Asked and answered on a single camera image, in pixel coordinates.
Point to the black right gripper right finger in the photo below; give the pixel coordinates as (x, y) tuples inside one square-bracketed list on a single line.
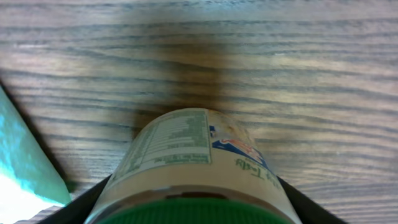
[(308, 211)]

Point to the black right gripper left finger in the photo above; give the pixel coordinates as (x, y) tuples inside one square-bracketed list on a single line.
[(78, 210)]

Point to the teal white snack packet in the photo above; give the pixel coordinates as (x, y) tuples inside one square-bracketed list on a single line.
[(29, 181)]

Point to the green lid Knorr jar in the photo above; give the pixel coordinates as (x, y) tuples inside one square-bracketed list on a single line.
[(193, 166)]

